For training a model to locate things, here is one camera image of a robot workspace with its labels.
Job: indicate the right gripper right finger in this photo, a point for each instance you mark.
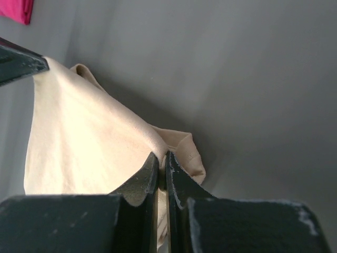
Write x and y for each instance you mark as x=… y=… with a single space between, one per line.
x=200 y=222

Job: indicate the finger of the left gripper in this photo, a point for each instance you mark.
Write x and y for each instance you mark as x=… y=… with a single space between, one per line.
x=18 y=62

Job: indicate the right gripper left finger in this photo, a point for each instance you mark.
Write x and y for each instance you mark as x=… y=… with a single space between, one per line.
x=122 y=221

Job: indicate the beige t shirt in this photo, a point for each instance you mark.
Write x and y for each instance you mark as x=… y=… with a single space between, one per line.
x=83 y=141

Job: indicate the folded pink t shirt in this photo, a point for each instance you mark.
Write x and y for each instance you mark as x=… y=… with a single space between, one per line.
x=18 y=10

